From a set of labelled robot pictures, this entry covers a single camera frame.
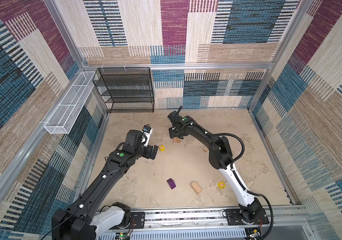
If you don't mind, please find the wood block front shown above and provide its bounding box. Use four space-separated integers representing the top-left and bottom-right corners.
190 181 202 195

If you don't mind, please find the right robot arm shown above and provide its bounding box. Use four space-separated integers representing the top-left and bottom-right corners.
168 110 272 225

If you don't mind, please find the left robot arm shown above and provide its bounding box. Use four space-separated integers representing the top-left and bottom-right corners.
51 125 158 240

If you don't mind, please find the purple block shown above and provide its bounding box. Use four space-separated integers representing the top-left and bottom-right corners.
167 178 176 190

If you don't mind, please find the small yellow cube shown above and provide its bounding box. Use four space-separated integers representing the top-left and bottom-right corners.
159 145 165 152

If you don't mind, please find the yellow cube red mark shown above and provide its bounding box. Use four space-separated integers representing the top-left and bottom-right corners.
217 181 226 189

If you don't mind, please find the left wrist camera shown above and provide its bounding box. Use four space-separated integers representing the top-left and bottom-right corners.
142 124 153 147

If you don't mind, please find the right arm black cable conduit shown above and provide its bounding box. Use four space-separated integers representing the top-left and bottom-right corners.
172 105 275 240

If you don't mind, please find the black wire shelf rack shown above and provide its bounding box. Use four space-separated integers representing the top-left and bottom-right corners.
93 67 155 114

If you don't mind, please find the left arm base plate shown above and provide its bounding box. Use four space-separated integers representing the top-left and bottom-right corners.
110 212 146 230

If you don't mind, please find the white mesh wall basket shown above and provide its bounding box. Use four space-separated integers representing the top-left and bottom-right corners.
44 72 96 135

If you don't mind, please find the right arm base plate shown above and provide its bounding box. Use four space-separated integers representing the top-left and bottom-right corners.
222 208 270 226

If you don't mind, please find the aluminium front rail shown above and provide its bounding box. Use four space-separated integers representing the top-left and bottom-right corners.
98 206 316 240

